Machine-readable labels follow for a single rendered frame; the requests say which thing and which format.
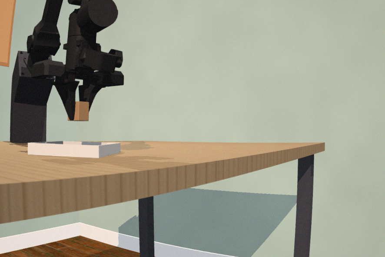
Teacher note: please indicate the white tray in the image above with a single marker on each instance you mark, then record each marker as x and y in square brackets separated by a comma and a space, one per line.
[73, 149]

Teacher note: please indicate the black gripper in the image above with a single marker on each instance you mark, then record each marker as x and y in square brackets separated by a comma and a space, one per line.
[65, 75]

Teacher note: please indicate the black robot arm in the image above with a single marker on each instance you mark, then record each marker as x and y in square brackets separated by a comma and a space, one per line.
[92, 17]

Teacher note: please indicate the brown block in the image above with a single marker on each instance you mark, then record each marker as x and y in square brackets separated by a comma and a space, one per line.
[81, 111]

